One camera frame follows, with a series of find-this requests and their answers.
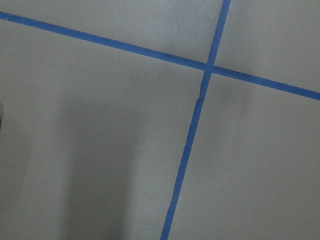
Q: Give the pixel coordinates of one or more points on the crossing blue tape strip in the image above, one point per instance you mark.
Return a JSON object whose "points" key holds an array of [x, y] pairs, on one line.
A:
{"points": [[159, 55]]}

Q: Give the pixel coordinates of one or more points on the long blue tape strip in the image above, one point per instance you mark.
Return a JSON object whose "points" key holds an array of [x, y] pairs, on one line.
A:
{"points": [[195, 119]]}

